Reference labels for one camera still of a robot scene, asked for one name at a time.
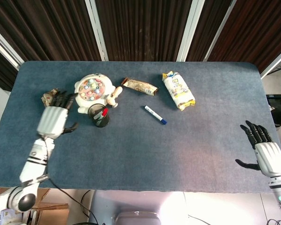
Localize black looped floor cable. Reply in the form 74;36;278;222
80;190;92;218

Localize wooden toy mallet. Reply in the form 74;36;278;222
107;86;124;108

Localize brown snack bar wrapper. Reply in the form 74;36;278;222
121;77;160;96

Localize blue felt table cover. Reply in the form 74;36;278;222
0;60;281;194

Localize brown cardboard box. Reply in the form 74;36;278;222
30;188;70;225

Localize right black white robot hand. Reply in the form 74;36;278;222
235;120;281;179

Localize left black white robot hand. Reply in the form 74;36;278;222
37;90;79;139

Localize grey robot torso base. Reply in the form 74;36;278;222
88;189;188;225

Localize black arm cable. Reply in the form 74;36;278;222
42;137;96;220

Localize white partition post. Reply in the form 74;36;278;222
85;0;109;62
0;23;25;71
176;0;206;62
259;44;281;79
204;0;237;62

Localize white yellow snack package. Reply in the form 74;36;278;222
162;71;197;112

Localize black equipment case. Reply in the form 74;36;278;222
266;93;281;128

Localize dark brown slatted panel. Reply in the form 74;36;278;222
0;0;102;62
95;0;193;62
0;44;19;92
207;0;281;74
185;0;233;62

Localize red marker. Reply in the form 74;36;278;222
95;108;109;120

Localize black mesh pen cup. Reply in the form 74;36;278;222
88;103;111;128

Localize gold snack packet red logos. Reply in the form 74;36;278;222
41;88;60;105

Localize white blue marker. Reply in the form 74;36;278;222
144;105;168;125

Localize white toy fishing game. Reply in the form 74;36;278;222
74;73;117;114

